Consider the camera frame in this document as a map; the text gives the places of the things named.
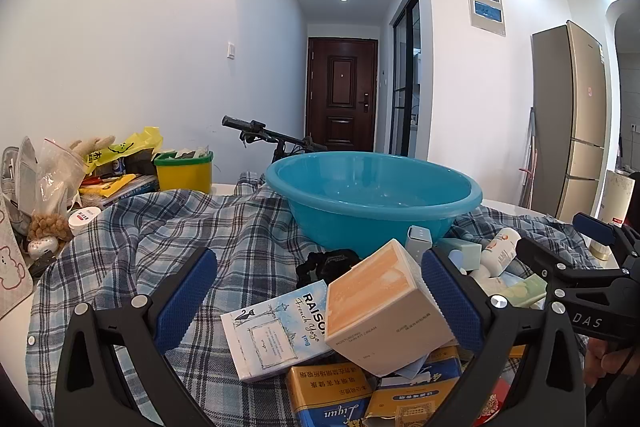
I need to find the grey blue small box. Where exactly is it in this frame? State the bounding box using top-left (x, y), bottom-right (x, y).
top-left (406, 225), bottom-right (434, 266)

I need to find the leaning metal rack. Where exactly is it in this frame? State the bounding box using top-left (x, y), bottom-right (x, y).
top-left (520, 107), bottom-right (540, 208)

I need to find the person's right hand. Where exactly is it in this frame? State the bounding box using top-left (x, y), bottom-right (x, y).
top-left (584, 336), bottom-right (640, 390)

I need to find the brown fuzzy toy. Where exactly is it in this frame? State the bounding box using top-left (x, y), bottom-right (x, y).
top-left (27, 211), bottom-right (74, 242)

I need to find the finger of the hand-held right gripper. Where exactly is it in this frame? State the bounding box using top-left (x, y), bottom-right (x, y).
top-left (573, 211), bottom-right (633, 259)
top-left (516, 236), bottom-right (625, 284)

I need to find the blue plastic basin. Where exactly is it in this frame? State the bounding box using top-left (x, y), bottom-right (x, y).
top-left (265, 151), bottom-right (484, 254)

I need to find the pale green packet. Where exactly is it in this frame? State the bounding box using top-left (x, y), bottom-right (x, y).
top-left (482, 273), bottom-right (546, 308)

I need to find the brown entrance door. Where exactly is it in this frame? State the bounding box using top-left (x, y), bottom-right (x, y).
top-left (306, 37), bottom-right (377, 152)

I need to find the bear printed pouch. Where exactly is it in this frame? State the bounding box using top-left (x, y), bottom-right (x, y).
top-left (0, 194), bottom-right (35, 320)

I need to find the light blue tissue pack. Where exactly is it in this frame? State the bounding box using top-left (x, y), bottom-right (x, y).
top-left (440, 237), bottom-right (482, 273)

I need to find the stack of books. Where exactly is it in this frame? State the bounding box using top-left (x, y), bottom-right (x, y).
top-left (79, 174), bottom-right (160, 210)

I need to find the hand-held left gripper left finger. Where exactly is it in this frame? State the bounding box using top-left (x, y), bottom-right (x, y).
top-left (54, 248), bottom-right (218, 427)

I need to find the black scrunchie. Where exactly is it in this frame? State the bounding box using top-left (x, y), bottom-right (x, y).
top-left (295, 249), bottom-right (362, 290)

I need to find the gold blue cigarette pack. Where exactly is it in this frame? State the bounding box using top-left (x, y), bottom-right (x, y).
top-left (286, 359), bottom-right (377, 427)
top-left (362, 346), bottom-right (463, 427)

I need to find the black framed glass door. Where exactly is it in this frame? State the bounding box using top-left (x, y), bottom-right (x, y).
top-left (391, 0), bottom-right (421, 158)

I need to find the yellow container green rim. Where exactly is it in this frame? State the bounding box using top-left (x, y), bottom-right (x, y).
top-left (154, 150), bottom-right (214, 194)

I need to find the yellow plastic bag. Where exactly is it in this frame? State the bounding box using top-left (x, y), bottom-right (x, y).
top-left (85, 127), bottom-right (164, 175)

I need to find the blue plaid shirt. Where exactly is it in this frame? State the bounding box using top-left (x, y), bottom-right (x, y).
top-left (25, 169), bottom-right (606, 427)

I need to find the light blue cigarette box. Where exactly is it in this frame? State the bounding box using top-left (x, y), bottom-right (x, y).
top-left (220, 279), bottom-right (351, 383)

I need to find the white cylindrical tumbler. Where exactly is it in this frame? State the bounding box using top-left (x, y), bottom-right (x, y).
top-left (589, 169), bottom-right (634, 261)

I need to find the white lotion bottle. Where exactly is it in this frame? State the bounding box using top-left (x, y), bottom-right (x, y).
top-left (479, 227), bottom-right (522, 276)

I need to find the beige plush toy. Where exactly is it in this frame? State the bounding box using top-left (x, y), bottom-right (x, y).
top-left (67, 135), bottom-right (117, 160)

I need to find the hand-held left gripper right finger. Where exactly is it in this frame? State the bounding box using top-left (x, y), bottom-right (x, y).
top-left (420, 248), bottom-right (589, 427)

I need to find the white square cardboard box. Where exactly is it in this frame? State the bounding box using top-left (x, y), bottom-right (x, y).
top-left (324, 238), bottom-right (456, 378)

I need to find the clear plastic bag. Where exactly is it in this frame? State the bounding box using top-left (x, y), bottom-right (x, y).
top-left (34, 138), bottom-right (89, 220)

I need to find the gold refrigerator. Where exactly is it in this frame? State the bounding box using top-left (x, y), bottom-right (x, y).
top-left (531, 21), bottom-right (612, 224)

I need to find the grey wall panel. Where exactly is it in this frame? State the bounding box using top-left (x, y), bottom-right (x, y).
top-left (464, 0), bottom-right (507, 38)

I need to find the small white jar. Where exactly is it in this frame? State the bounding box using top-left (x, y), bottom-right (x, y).
top-left (67, 207), bottom-right (101, 236)

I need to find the grey pouch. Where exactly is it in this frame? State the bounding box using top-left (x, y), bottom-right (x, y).
top-left (0, 146), bottom-right (39, 233)

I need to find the red white cigarette carton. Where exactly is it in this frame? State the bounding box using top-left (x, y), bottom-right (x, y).
top-left (470, 374), bottom-right (513, 427)

